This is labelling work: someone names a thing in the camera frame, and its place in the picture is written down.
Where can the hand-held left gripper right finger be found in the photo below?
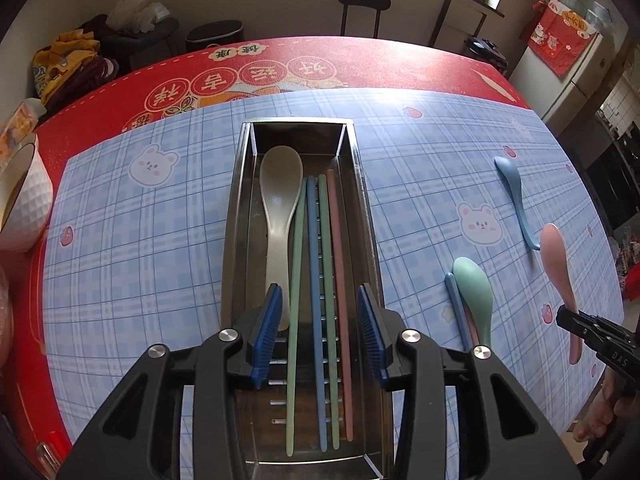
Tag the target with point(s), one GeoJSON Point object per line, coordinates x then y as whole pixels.
{"type": "Point", "coordinates": [372, 335]}

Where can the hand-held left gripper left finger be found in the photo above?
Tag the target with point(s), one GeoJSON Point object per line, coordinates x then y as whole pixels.
{"type": "Point", "coordinates": [265, 332]}

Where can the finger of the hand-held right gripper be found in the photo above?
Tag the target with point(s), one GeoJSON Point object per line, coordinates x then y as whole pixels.
{"type": "Point", "coordinates": [600, 341]}

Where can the green chopstick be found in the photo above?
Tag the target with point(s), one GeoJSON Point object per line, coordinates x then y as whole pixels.
{"type": "Point", "coordinates": [296, 260]}
{"type": "Point", "coordinates": [326, 260]}

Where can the pink chopstick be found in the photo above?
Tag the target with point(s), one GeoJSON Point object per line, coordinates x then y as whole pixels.
{"type": "Point", "coordinates": [337, 260]}

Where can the blue chopstick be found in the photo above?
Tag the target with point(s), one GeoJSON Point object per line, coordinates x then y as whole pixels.
{"type": "Point", "coordinates": [314, 260]}
{"type": "Point", "coordinates": [455, 305]}

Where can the metal utensil tray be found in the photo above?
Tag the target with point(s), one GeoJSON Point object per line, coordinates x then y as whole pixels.
{"type": "Point", "coordinates": [356, 240]}

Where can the pink spoon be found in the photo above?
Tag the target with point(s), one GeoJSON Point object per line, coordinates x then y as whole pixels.
{"type": "Point", "coordinates": [552, 250]}

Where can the green spoon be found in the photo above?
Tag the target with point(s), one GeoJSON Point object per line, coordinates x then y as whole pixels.
{"type": "Point", "coordinates": [472, 285]}

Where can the beige spoon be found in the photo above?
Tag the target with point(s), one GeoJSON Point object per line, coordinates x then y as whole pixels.
{"type": "Point", "coordinates": [280, 175]}

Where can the blue spoon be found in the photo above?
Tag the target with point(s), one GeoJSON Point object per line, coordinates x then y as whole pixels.
{"type": "Point", "coordinates": [515, 195]}

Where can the person's right hand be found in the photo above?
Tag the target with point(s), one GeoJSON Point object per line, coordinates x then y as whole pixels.
{"type": "Point", "coordinates": [597, 420]}

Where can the blue plaid table mat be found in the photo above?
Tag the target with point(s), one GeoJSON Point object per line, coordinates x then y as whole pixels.
{"type": "Point", "coordinates": [150, 260]}

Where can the white refrigerator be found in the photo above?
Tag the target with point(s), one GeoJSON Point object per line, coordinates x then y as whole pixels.
{"type": "Point", "coordinates": [565, 95]}

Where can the white dimpled bowl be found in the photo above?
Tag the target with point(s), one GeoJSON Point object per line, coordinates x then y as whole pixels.
{"type": "Point", "coordinates": [30, 200]}

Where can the red printed tablecloth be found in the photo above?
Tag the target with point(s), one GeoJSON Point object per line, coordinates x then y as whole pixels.
{"type": "Point", "coordinates": [400, 65]}

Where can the black trash bin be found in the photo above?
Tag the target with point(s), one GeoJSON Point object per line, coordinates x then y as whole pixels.
{"type": "Point", "coordinates": [215, 35]}

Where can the black device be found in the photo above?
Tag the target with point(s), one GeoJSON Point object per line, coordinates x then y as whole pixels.
{"type": "Point", "coordinates": [485, 50]}

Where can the dark maroon cloth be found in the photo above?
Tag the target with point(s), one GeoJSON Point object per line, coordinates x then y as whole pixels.
{"type": "Point", "coordinates": [97, 67]}

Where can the orange white snack packet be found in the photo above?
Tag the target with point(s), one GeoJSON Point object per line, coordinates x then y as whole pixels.
{"type": "Point", "coordinates": [20, 120]}

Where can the yellow snack bag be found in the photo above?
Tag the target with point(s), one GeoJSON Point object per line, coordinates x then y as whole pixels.
{"type": "Point", "coordinates": [65, 60]}

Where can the clear plastic bag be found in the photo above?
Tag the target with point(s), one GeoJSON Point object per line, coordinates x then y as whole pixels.
{"type": "Point", "coordinates": [135, 7]}

